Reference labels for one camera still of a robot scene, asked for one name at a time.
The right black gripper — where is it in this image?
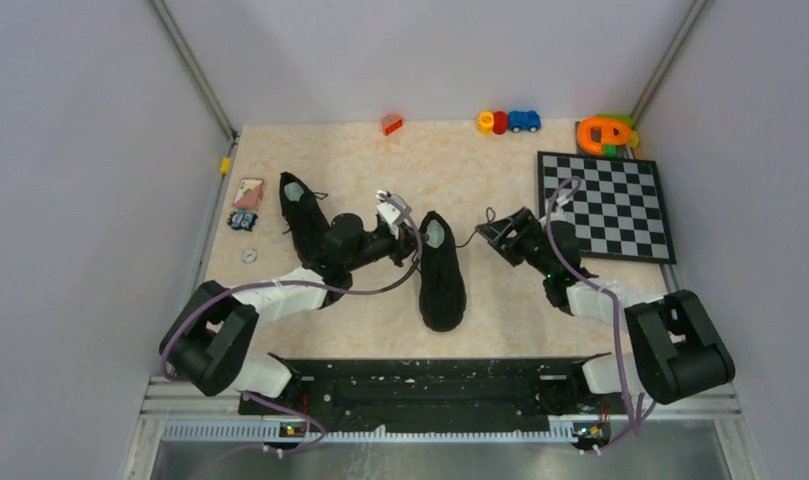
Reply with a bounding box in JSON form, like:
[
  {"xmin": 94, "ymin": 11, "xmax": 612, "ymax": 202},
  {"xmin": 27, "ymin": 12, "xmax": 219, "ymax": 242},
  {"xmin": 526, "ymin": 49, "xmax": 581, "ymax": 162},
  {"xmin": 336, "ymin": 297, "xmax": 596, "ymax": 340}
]
[{"xmin": 476, "ymin": 207, "xmax": 555, "ymax": 278}]

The purple cable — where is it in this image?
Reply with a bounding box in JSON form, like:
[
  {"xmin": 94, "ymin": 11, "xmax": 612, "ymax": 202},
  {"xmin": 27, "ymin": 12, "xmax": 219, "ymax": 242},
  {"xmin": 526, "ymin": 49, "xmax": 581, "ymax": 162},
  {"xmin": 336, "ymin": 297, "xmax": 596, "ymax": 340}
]
[
  {"xmin": 160, "ymin": 193, "xmax": 424, "ymax": 458},
  {"xmin": 544, "ymin": 175, "xmax": 658, "ymax": 455}
]

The orange ring toy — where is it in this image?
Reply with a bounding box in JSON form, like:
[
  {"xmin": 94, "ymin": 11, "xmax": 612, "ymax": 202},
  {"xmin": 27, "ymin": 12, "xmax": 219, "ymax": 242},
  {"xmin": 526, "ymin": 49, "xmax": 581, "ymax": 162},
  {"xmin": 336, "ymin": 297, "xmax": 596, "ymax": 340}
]
[{"xmin": 575, "ymin": 117, "xmax": 636, "ymax": 158}]

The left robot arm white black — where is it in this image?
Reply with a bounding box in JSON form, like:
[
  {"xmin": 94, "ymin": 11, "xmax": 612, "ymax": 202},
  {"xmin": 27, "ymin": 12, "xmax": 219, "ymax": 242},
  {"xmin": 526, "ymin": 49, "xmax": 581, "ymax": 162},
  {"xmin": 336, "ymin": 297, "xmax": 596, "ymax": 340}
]
[{"xmin": 159, "ymin": 204, "xmax": 424, "ymax": 414}]

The blue toy car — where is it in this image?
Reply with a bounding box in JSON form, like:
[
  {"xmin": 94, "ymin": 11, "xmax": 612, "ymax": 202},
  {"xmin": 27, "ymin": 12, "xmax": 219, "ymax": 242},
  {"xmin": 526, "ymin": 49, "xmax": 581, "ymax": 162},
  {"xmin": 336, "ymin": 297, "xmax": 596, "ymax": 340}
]
[{"xmin": 507, "ymin": 110, "xmax": 542, "ymax": 133}]

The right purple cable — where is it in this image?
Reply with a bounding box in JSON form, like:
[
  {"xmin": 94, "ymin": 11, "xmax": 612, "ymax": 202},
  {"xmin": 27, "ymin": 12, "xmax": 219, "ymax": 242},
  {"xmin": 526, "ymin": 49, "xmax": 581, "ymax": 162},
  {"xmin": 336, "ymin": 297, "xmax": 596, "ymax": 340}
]
[{"xmin": 544, "ymin": 175, "xmax": 658, "ymax": 455}]

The small round metal disc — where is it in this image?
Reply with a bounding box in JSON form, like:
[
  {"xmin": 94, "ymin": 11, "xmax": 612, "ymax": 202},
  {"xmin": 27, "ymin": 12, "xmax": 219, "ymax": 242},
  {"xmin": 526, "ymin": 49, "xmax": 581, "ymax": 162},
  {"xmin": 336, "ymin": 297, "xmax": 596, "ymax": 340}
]
[{"xmin": 241, "ymin": 248, "xmax": 258, "ymax": 264}]

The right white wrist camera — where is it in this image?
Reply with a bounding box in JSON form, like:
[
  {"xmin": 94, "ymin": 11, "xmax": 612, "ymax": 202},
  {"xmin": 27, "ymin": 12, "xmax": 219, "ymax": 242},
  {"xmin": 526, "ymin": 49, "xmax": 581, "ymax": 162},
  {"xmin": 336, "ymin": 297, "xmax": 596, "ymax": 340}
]
[{"xmin": 539, "ymin": 203, "xmax": 571, "ymax": 227}]

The small blue black toy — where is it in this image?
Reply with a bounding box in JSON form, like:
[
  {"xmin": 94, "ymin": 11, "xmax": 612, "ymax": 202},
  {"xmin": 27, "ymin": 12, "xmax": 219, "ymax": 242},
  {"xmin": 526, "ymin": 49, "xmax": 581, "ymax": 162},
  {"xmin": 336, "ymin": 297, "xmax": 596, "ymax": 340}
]
[{"xmin": 226, "ymin": 209, "xmax": 258, "ymax": 232}]

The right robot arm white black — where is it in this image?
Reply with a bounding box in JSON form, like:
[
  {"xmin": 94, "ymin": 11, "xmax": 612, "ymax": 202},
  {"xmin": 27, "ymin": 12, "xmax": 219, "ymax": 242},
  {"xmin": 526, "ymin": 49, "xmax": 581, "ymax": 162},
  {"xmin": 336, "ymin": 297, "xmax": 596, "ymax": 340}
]
[{"xmin": 475, "ymin": 208, "xmax": 736, "ymax": 412}]

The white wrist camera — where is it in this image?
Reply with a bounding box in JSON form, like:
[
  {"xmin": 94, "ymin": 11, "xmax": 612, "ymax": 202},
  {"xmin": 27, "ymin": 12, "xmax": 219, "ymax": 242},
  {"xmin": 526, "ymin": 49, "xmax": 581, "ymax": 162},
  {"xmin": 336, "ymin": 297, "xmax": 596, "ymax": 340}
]
[
  {"xmin": 539, "ymin": 203, "xmax": 571, "ymax": 227},
  {"xmin": 376, "ymin": 190, "xmax": 411, "ymax": 240}
]

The black white checkerboard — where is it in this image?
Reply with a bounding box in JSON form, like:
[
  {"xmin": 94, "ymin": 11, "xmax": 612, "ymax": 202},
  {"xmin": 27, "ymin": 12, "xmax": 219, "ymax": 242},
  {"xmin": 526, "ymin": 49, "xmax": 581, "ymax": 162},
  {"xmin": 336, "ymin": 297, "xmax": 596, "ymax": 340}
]
[{"xmin": 537, "ymin": 151, "xmax": 677, "ymax": 264}]

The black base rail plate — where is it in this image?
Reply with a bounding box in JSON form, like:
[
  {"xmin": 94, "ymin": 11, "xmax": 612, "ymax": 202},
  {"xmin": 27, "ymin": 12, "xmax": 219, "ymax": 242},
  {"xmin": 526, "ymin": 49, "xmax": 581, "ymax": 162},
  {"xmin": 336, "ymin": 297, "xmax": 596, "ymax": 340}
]
[{"xmin": 274, "ymin": 357, "xmax": 625, "ymax": 434}]

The pink triangle card box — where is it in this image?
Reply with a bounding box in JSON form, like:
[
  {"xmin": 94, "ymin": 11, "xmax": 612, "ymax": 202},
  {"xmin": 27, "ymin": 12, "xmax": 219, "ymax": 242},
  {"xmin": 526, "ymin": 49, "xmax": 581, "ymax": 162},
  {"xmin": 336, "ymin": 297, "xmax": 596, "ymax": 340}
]
[{"xmin": 232, "ymin": 178, "xmax": 266, "ymax": 211}]

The orange toy brick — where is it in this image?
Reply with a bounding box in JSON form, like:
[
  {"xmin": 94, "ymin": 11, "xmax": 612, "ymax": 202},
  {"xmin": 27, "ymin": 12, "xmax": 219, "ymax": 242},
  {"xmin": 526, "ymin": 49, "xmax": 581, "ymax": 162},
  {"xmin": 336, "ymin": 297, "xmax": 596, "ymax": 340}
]
[{"xmin": 381, "ymin": 114, "xmax": 404, "ymax": 136}]

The red toy cylinder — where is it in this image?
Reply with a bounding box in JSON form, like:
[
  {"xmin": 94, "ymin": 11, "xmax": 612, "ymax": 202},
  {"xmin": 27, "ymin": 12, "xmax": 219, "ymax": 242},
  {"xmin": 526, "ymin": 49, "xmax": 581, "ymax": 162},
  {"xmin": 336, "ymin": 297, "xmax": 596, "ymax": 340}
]
[{"xmin": 493, "ymin": 111, "xmax": 508, "ymax": 135}]

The yellow clip on rail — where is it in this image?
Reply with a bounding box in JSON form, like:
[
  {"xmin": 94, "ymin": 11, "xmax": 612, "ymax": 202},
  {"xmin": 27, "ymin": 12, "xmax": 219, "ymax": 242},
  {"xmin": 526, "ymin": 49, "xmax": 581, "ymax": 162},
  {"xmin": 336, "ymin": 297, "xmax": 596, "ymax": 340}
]
[{"xmin": 219, "ymin": 157, "xmax": 231, "ymax": 175}]

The yellow toy cylinder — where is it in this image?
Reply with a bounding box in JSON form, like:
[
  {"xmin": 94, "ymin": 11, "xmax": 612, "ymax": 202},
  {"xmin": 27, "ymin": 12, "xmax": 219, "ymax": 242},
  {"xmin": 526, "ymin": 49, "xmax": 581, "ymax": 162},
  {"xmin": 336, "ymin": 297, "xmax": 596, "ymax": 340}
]
[{"xmin": 476, "ymin": 111, "xmax": 495, "ymax": 135}]

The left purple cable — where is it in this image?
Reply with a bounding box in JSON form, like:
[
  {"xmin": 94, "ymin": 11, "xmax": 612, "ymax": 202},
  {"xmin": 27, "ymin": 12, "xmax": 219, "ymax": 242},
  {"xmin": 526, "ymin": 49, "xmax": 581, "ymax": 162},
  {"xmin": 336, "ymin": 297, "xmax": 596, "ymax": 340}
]
[{"xmin": 160, "ymin": 193, "xmax": 424, "ymax": 458}]

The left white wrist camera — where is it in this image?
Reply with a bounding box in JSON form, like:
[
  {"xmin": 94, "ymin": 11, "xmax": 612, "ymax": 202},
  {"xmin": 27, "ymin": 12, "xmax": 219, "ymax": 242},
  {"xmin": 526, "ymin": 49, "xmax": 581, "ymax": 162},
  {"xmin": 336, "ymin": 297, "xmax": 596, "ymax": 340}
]
[{"xmin": 376, "ymin": 190, "xmax": 411, "ymax": 240}]

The black shoe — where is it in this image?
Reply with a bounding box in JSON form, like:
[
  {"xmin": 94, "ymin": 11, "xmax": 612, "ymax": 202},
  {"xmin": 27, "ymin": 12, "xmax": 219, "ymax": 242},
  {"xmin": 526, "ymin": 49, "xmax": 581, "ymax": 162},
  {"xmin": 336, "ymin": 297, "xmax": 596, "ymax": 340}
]
[
  {"xmin": 279, "ymin": 172, "xmax": 330, "ymax": 263},
  {"xmin": 418, "ymin": 211, "xmax": 476, "ymax": 333}
]

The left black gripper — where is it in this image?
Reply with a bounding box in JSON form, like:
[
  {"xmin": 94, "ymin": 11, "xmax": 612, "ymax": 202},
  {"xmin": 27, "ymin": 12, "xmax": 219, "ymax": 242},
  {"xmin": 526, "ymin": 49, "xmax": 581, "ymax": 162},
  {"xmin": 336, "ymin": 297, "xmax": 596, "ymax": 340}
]
[{"xmin": 346, "ymin": 221, "xmax": 428, "ymax": 272}]

